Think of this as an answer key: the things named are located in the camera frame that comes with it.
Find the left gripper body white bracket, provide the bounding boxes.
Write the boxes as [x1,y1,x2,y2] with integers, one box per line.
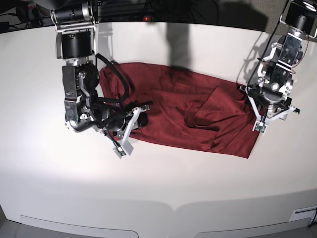
[238,85,300,133]

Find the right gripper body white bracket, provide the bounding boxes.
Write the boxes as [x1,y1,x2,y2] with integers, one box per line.
[100,104,151,157]

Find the dark red long-sleeve shirt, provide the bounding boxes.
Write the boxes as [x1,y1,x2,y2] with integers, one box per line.
[99,62,263,159]

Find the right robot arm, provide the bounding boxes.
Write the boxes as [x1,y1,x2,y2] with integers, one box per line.
[51,0,150,158]

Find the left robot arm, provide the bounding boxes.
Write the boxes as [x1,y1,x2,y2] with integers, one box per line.
[239,0,317,133]

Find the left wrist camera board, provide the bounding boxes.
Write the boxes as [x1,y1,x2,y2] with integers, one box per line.
[252,121,267,134]

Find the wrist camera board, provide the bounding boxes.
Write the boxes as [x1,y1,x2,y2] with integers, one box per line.
[113,146,126,159]
[252,121,267,134]

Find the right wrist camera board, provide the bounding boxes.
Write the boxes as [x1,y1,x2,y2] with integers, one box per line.
[113,146,126,159]

